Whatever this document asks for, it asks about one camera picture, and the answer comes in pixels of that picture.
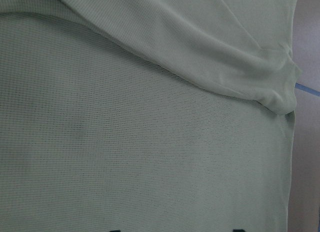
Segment olive green long-sleeve shirt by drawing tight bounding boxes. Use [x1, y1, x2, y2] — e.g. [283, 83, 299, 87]
[0, 0, 301, 231]

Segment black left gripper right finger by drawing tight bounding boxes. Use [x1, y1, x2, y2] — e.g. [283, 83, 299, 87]
[232, 228, 247, 232]

